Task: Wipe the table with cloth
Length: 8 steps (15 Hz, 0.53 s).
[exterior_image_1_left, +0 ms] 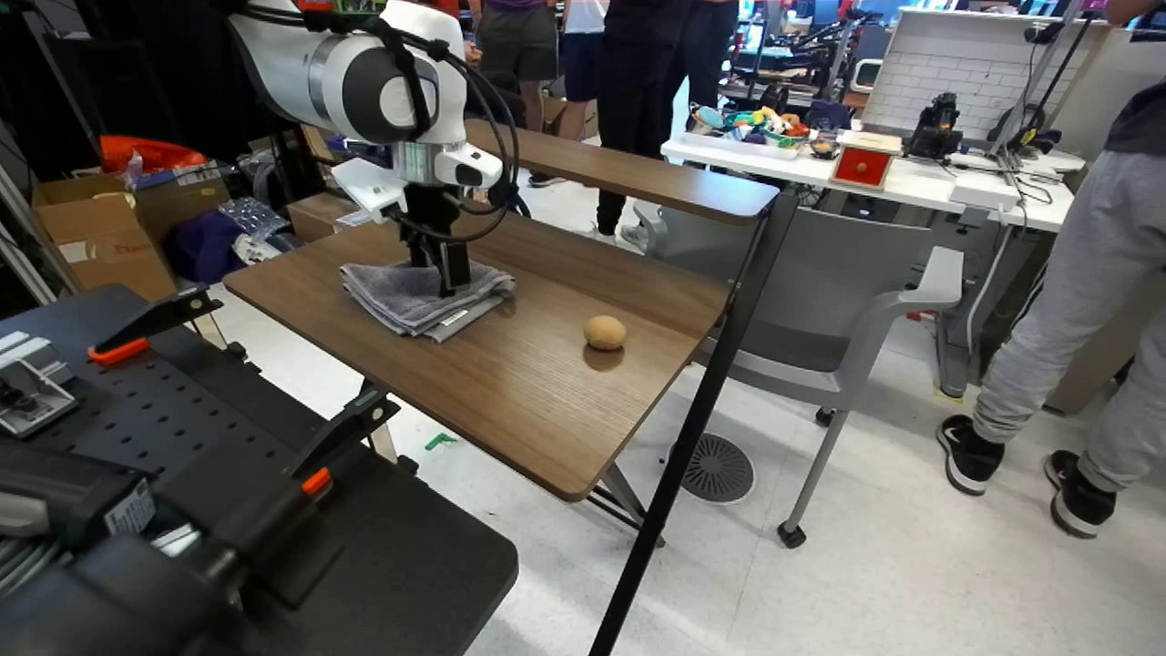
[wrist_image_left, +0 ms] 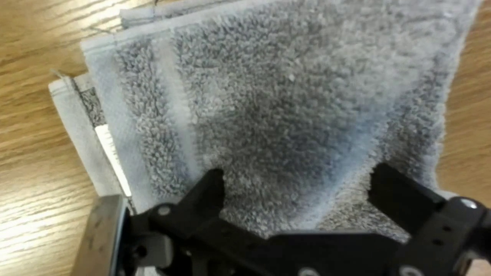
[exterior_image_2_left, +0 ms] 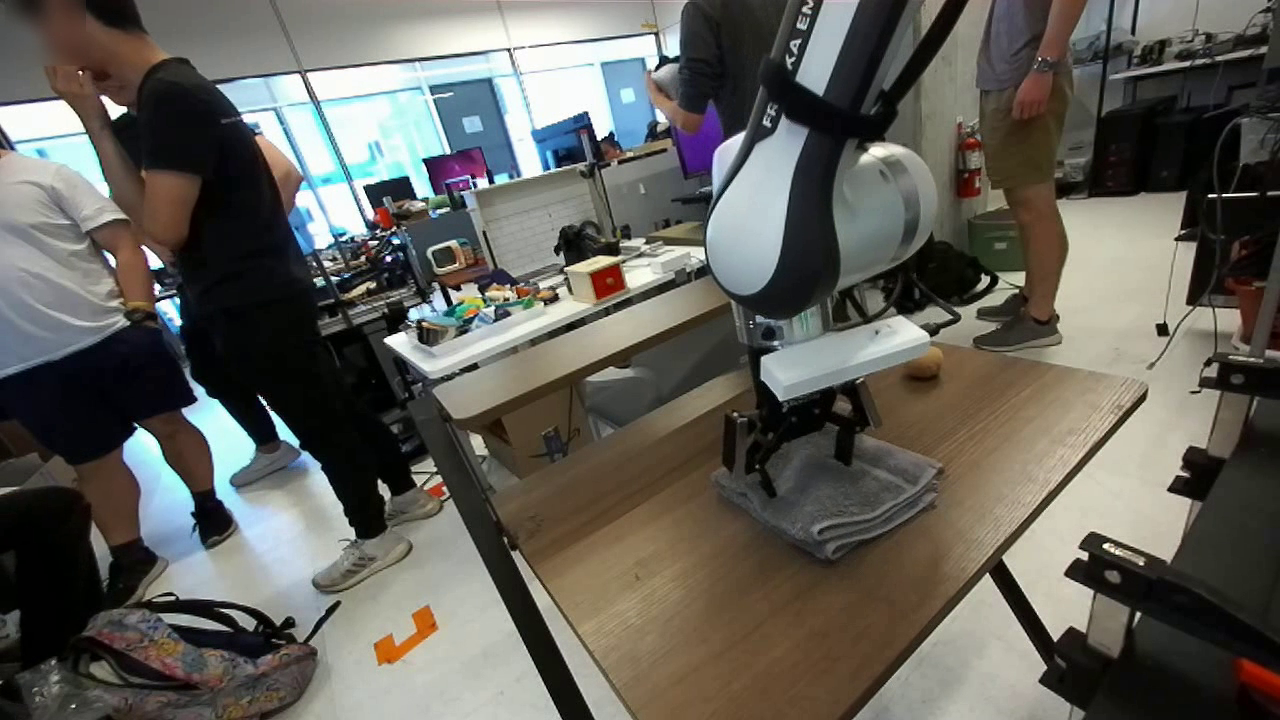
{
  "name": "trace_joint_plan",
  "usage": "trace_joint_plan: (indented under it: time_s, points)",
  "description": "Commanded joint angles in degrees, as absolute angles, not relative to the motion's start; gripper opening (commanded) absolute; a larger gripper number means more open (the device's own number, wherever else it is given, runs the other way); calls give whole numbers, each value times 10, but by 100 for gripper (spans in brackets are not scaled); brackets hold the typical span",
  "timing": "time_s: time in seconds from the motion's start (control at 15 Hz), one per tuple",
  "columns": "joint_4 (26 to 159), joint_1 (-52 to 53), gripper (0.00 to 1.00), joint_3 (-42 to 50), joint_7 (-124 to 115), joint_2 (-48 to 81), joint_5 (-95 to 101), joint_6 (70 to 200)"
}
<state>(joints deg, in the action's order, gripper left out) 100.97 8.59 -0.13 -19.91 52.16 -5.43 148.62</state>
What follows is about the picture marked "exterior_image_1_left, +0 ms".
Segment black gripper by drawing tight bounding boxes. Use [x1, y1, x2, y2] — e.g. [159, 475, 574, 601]
[391, 178, 474, 302]

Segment grey terry cloth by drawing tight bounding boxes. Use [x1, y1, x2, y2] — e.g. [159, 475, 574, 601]
[339, 254, 521, 345]

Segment small cardboard box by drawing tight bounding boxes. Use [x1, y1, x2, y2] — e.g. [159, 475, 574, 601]
[285, 190, 367, 243]

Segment small tan ball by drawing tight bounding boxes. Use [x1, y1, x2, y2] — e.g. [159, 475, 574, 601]
[578, 311, 630, 356]

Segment large black orange clamp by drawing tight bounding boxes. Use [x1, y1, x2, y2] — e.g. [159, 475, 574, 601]
[158, 383, 403, 613]

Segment person in purple top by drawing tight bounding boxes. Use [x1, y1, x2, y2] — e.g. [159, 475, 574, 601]
[471, 0, 567, 135]

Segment dark blue fabric bag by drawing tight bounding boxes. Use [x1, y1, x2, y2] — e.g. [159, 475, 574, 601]
[159, 192, 293, 290]

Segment person in white shirt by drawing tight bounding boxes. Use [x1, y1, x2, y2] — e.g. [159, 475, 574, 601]
[559, 0, 612, 146]

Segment small black orange clamp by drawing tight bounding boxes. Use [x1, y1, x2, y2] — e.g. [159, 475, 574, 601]
[84, 284, 226, 371]

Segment person in black trousers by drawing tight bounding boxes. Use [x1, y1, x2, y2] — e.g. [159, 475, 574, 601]
[593, 0, 744, 242]

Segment black table leg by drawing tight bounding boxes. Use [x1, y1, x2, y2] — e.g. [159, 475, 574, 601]
[582, 460, 652, 539]

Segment orange plastic object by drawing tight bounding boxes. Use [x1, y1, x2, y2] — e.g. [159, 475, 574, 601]
[93, 133, 210, 178]

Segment black perforated workbench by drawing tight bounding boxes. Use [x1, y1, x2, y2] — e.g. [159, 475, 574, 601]
[0, 284, 521, 656]

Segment large cardboard box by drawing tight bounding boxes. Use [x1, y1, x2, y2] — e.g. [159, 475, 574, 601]
[31, 171, 232, 307]

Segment black round floor plate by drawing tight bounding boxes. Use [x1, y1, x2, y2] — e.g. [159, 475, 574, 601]
[676, 435, 759, 508]

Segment pile of colourful toys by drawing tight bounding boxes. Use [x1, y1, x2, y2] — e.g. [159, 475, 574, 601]
[687, 101, 815, 152]

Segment grey office chair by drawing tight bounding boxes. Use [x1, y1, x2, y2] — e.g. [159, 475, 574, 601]
[652, 201, 972, 551]

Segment grey square plate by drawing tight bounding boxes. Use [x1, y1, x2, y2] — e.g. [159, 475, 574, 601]
[0, 356, 84, 440]

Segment red box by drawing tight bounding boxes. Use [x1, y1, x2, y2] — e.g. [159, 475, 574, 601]
[829, 143, 896, 192]

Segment white desk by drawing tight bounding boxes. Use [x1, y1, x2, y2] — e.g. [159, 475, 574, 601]
[659, 124, 1105, 400]

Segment black desktop device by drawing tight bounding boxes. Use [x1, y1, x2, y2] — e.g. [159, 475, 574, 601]
[905, 92, 964, 164]

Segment white board panel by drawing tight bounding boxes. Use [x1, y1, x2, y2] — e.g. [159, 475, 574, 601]
[856, 8, 1075, 146]

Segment black tripod stand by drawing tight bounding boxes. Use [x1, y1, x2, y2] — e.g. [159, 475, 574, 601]
[984, 0, 1105, 162]

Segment person in grey sweatpants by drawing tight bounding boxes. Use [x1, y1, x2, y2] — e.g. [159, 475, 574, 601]
[931, 77, 1166, 545]

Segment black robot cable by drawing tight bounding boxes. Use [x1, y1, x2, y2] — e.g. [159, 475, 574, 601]
[362, 8, 532, 250]

